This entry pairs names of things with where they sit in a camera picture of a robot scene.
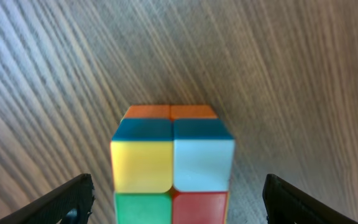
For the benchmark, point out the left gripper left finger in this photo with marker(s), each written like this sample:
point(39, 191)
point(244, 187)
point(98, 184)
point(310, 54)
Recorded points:
point(71, 202)

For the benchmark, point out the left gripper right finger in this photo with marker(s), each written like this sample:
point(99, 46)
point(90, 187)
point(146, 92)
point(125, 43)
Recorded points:
point(286, 204)

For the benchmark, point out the multicolour puzzle cube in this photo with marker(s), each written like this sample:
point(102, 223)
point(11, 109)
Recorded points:
point(171, 164)

